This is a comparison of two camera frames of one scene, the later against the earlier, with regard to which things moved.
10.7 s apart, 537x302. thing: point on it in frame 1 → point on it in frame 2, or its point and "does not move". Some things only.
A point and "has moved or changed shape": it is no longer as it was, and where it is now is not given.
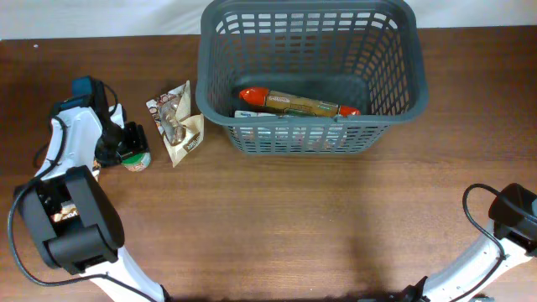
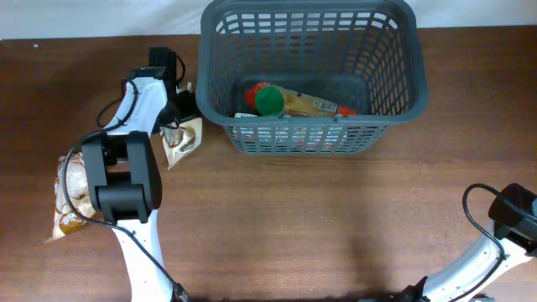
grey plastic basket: x=310 y=77 does not move
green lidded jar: x=137 y=162 has moved or changed shape
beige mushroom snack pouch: x=179 y=128 does not move
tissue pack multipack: x=287 y=137 does not move
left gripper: x=138 y=143 → x=191 y=110
